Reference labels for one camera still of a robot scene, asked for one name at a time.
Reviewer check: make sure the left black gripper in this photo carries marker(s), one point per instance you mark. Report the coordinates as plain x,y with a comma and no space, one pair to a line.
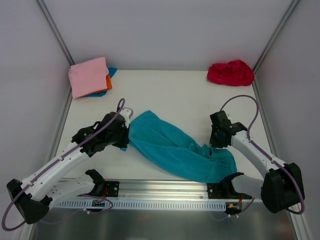
124,137

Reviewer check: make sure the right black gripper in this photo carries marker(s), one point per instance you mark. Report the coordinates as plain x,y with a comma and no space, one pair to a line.
215,136

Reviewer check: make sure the teal t shirt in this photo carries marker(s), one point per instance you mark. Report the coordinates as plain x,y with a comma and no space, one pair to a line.
175,152
112,71

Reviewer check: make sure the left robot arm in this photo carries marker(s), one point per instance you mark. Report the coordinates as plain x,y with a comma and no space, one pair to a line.
37,194

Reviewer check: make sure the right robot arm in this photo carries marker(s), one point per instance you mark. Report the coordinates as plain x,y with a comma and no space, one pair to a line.
281,186

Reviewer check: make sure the folded orange t shirt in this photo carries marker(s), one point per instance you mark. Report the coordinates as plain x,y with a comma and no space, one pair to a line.
101,93

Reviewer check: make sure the crumpled red t shirt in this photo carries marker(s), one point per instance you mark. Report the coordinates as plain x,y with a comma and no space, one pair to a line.
234,73

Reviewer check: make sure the folded pink t shirt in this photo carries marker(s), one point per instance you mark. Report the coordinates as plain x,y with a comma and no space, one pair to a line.
88,77

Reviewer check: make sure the folded teal t shirt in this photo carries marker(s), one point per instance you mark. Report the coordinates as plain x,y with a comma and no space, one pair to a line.
112,71

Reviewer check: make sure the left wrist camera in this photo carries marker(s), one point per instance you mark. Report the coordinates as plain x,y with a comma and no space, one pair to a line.
127,113

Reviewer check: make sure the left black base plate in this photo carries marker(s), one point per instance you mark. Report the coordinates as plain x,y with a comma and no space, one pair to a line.
111,189

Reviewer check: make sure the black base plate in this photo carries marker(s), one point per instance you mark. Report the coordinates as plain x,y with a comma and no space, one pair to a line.
111,189
221,191

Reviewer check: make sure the aluminium mounting rail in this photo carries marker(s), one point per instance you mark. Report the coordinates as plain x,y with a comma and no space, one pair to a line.
161,190

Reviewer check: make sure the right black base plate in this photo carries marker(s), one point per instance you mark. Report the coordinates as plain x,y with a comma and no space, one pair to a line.
221,191

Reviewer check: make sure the white slotted cable duct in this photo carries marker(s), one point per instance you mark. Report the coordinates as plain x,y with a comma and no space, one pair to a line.
130,204

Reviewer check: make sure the right aluminium frame post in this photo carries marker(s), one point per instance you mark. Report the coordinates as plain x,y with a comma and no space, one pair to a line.
276,33

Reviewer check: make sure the aluminium frame post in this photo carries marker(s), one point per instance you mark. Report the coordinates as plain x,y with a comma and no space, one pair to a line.
276,33
53,27

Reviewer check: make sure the left aluminium frame post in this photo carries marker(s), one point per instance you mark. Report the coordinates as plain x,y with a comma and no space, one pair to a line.
53,27

